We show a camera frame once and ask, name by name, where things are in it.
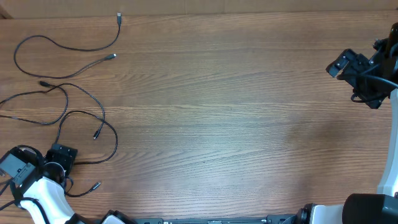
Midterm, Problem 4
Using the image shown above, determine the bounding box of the black short cable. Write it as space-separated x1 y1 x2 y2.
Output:
54 110 119 198

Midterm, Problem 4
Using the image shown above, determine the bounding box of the black thin cable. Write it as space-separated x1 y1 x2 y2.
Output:
0 80 106 140

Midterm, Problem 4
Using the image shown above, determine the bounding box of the black USB-A cable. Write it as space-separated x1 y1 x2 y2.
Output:
13 12 123 79

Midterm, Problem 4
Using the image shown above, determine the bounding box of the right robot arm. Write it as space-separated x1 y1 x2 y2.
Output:
262 24 397 224

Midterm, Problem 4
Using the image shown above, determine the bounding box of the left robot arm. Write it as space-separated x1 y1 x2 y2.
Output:
1 144 94 223

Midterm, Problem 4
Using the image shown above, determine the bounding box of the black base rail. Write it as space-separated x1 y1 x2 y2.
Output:
132 214 296 224

